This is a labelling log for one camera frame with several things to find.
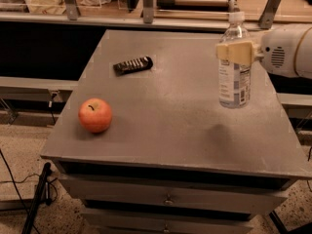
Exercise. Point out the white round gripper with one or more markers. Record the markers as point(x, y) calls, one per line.
point(278, 53)

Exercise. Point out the clear plastic water bottle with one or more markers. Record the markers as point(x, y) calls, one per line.
point(234, 80)

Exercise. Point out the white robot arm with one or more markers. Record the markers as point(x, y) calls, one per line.
point(306, 63)

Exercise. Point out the grey drawer cabinet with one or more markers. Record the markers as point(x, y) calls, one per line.
point(169, 135)

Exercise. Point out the red apple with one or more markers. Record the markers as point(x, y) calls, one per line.
point(95, 115)

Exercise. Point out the grey metal railing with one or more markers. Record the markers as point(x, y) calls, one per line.
point(141, 13)

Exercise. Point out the low grey bench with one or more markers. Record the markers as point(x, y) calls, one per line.
point(36, 89)

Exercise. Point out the black tripod leg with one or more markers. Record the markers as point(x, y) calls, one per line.
point(37, 199)

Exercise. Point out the upper drawer metal handle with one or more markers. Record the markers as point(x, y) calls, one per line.
point(168, 201)

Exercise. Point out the drawer metal handle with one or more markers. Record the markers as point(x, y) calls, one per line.
point(166, 229)
point(168, 201)

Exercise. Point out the lower drawer metal handle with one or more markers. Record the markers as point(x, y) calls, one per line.
point(166, 229)

